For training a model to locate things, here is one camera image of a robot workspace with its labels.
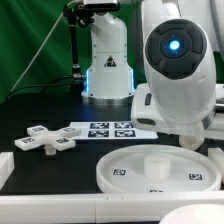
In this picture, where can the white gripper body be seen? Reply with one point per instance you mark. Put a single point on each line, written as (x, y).
(192, 111)

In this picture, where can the white round table top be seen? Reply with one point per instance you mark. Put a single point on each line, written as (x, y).
(156, 168)

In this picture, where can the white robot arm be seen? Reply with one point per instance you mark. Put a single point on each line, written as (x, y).
(174, 41)

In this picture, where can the white right barrier block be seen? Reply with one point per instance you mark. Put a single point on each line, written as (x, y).
(217, 156)

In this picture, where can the white barrier block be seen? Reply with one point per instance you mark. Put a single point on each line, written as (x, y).
(217, 156)
(6, 167)

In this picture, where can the white marker sheet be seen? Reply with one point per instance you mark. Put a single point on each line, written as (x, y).
(121, 130)

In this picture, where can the white disc bottom corner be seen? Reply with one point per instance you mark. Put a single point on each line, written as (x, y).
(196, 214)

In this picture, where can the white cross-shaped table base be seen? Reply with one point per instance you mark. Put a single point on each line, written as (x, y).
(52, 141)

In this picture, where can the white left barrier block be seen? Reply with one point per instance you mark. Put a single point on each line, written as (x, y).
(6, 167)

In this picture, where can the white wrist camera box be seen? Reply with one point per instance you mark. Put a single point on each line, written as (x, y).
(144, 113)

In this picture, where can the grey camera on mount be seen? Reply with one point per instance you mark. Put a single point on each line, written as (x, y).
(101, 4)

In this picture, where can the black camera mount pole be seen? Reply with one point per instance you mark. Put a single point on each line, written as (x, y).
(77, 16)

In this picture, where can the white front barrier rail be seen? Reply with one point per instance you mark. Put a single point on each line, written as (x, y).
(99, 208)

